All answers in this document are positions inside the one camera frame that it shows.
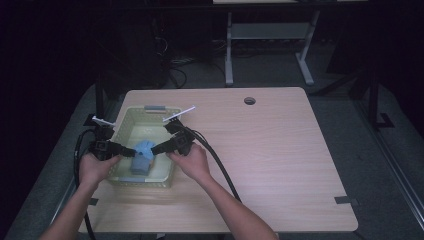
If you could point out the aluminium floor rail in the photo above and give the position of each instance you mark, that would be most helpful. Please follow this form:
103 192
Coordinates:
63 200
393 166

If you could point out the pale yellow plastic basket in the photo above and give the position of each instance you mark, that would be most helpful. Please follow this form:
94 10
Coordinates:
160 171

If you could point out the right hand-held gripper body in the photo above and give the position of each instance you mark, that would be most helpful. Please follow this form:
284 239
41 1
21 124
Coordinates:
183 141

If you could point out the black metal stand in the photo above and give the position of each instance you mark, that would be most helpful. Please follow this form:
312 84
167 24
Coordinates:
99 96
375 100

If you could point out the person's left hand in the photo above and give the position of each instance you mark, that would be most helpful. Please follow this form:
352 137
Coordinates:
95 171

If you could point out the person's right hand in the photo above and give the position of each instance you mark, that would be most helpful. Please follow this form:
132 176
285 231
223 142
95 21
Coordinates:
195 163

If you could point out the black tape strip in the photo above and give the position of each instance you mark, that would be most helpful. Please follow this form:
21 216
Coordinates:
346 200
94 201

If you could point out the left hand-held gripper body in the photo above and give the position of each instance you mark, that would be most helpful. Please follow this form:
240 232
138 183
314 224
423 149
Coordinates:
103 148

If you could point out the white metal table frame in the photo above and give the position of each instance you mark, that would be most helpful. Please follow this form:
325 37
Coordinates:
266 30

